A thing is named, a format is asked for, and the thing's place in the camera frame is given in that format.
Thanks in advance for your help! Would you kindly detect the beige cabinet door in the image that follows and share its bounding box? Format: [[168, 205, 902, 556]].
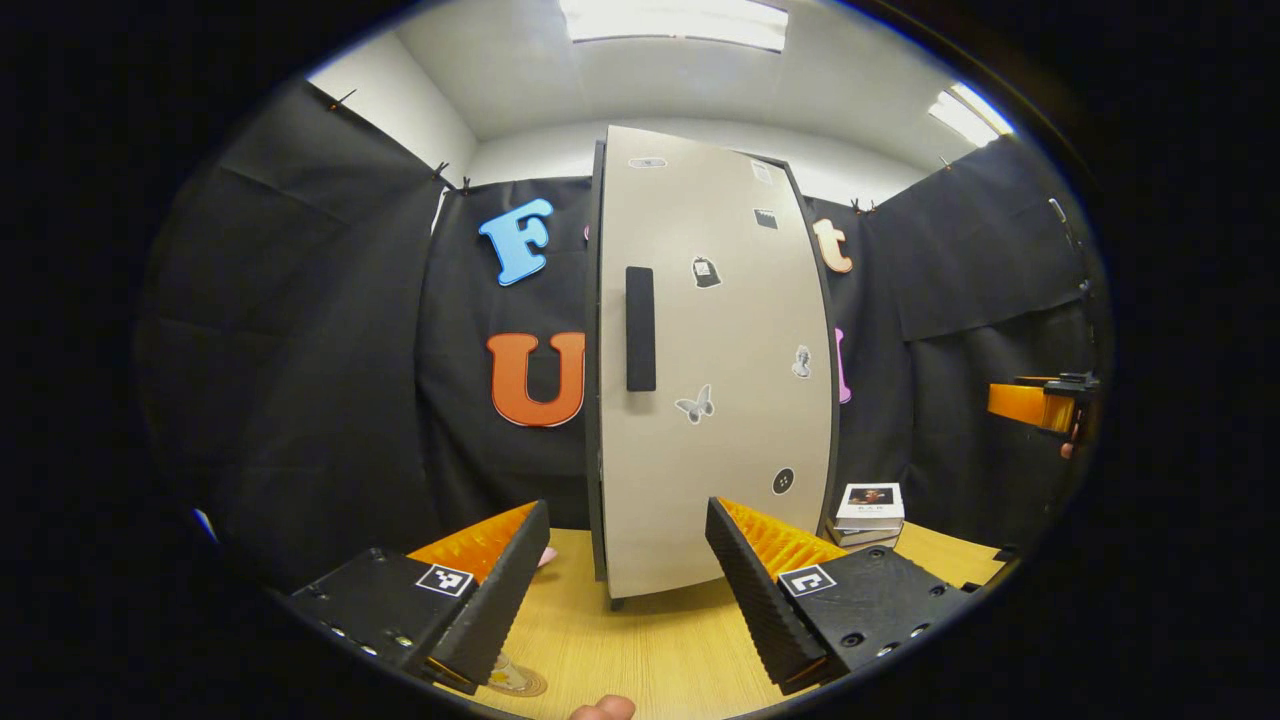
[[597, 125, 836, 601]]

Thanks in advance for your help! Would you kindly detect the white portrait cover book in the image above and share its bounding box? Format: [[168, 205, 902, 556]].
[[835, 482, 907, 531]]

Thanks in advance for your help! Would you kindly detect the ceiling light panel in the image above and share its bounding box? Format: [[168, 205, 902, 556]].
[[927, 82, 1016, 149], [558, 0, 791, 53]]

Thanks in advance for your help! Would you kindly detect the black door handle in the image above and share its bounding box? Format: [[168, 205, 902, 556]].
[[625, 266, 658, 393]]

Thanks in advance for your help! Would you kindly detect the black backdrop cloth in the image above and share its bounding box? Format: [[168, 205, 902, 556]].
[[135, 80, 1106, 591]]

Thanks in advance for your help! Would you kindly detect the dark grey cabinet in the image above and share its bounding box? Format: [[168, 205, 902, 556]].
[[583, 125, 843, 611]]

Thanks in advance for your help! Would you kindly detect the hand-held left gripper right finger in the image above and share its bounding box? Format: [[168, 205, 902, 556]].
[[704, 495, 976, 698]]

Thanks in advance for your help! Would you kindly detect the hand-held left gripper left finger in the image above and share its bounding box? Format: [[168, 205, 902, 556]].
[[288, 498, 554, 696]]

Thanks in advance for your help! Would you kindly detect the round brown coaster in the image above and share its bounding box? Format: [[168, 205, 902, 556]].
[[486, 655, 549, 699]]

